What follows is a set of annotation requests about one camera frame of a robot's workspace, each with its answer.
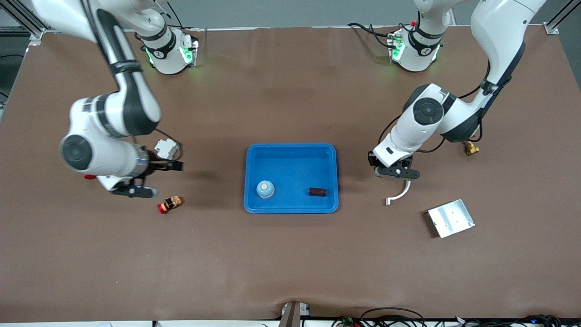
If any black base cable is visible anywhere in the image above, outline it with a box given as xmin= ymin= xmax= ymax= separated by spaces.
xmin=167 ymin=4 xmax=200 ymax=32
xmin=347 ymin=23 xmax=395 ymax=48

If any black looped floor cable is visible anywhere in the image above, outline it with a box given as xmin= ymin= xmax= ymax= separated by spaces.
xmin=361 ymin=307 xmax=426 ymax=327

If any brown table cover mat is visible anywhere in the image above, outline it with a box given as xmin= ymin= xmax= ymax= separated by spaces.
xmin=0 ymin=25 xmax=581 ymax=323

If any red orange emergency stop button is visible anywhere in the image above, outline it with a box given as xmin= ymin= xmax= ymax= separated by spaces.
xmin=157 ymin=196 xmax=183 ymax=214

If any white curved plastic bracket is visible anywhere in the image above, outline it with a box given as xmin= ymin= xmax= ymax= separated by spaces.
xmin=385 ymin=180 xmax=412 ymax=206

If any blue plastic tray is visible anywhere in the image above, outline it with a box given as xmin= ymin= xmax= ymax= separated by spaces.
xmin=244 ymin=144 xmax=340 ymax=214

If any black floor cable bundle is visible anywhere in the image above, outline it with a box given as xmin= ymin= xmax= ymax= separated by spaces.
xmin=454 ymin=314 xmax=566 ymax=327

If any silver metal plate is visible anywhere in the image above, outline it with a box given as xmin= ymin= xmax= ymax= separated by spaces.
xmin=427 ymin=199 xmax=476 ymax=239

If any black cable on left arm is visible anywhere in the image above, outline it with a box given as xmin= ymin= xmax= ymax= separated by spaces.
xmin=379 ymin=59 xmax=493 ymax=155

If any white circuit breaker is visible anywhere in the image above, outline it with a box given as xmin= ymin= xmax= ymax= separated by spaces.
xmin=154 ymin=139 xmax=181 ymax=162

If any aluminium frame strut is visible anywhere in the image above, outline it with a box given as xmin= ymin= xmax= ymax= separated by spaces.
xmin=545 ymin=0 xmax=581 ymax=35
xmin=0 ymin=0 xmax=62 ymax=41

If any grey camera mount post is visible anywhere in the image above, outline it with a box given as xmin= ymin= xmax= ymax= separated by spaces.
xmin=279 ymin=301 xmax=311 ymax=327

